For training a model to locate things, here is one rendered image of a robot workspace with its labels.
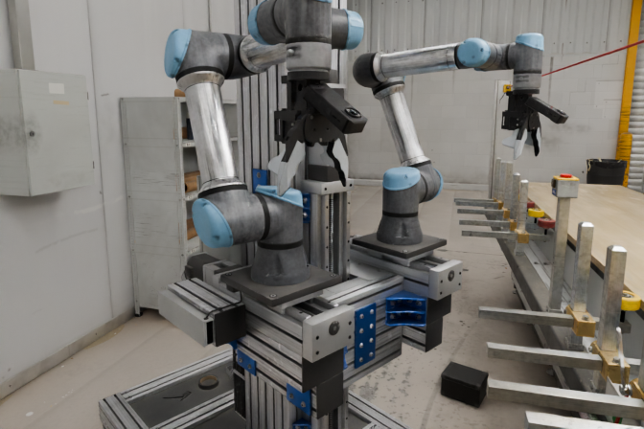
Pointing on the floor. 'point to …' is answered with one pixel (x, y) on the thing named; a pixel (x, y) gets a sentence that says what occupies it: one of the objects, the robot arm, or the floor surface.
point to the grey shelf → (160, 190)
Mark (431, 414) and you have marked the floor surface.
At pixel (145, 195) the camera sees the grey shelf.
